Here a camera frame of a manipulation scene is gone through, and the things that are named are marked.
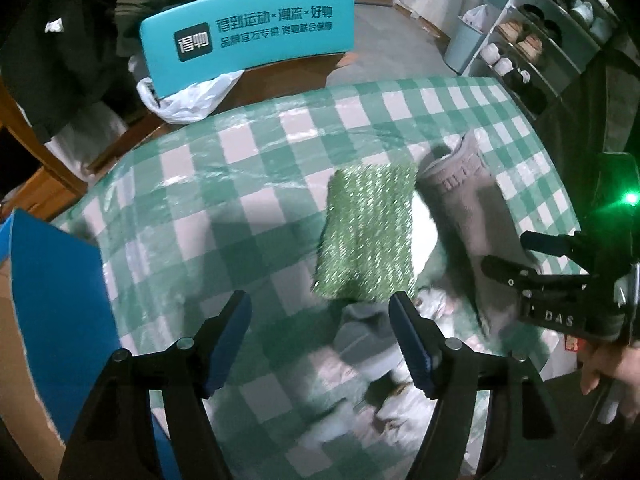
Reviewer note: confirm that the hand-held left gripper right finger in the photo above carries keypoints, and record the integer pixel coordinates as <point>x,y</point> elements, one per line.
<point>410,342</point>

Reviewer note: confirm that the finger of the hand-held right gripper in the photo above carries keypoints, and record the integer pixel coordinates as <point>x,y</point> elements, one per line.
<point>530,282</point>
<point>555,245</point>

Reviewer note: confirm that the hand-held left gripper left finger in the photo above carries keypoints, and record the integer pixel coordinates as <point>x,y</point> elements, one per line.
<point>232,340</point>

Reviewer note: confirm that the grey towel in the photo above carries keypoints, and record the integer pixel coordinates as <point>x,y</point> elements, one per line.
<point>475,210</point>

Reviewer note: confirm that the green glittery scouring cloth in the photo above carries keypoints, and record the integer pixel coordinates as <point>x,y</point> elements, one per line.
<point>365,230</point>

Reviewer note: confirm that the blue cardboard box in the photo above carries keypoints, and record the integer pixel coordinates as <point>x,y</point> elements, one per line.
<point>55,280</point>

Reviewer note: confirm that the white soft cloth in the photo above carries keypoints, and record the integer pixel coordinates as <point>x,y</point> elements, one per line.
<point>425,235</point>

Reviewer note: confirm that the person's right hand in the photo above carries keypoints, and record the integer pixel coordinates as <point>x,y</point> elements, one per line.
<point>600,366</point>

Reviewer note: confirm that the grey folded cloth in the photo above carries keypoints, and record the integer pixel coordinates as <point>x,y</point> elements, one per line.
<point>365,345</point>

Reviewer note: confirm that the dark cloth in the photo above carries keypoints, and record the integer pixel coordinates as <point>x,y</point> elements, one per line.
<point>590,110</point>

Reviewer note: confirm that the green checkered tablecloth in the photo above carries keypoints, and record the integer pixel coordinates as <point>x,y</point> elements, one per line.
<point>250,170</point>

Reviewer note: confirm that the shoe rack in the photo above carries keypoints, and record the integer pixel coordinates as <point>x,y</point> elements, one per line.
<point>560,60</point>

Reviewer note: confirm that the group of assorted shoes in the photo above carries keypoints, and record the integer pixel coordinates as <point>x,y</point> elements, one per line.
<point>522,42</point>

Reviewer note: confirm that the pale bin with bag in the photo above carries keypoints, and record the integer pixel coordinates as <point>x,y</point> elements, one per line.
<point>462,45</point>

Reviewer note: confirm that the white plastic shopping bag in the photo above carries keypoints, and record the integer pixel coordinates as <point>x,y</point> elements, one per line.
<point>190,105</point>

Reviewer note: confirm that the white fabric bundle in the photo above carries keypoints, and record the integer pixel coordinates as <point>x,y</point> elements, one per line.
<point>95,135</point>

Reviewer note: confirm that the brown wooden table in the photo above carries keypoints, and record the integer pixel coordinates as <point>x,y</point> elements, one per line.
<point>280,74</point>

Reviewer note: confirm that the teal printed box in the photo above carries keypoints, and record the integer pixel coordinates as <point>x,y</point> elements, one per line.
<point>250,35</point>

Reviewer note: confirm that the dark jacket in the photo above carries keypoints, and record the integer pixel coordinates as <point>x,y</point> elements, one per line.
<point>50,65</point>

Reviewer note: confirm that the olive jacket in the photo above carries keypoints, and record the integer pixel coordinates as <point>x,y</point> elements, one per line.
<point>150,0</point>

